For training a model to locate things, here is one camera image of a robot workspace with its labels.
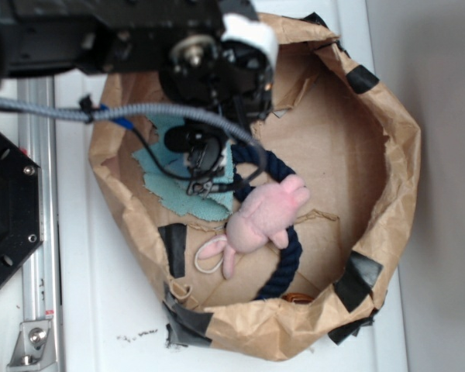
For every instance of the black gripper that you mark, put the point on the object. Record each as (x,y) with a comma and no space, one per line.
(234,73)

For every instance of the teal terry cloth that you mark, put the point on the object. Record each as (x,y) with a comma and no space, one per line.
(172,193)

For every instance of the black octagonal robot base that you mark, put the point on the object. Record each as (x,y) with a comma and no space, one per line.
(19,208)

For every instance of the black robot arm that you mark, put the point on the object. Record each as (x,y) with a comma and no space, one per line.
(42,38)

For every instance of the pink plush bunny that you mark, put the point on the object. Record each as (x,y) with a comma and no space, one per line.
(263,217)

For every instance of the crumpled brown paper bag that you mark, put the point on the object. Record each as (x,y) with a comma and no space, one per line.
(305,251)

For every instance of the brown croissant toy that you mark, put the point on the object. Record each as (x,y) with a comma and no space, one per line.
(298,298)

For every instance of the aluminium extrusion rail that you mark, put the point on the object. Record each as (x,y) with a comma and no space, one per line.
(41,292)

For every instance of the metal corner bracket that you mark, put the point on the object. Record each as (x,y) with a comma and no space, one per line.
(34,349)

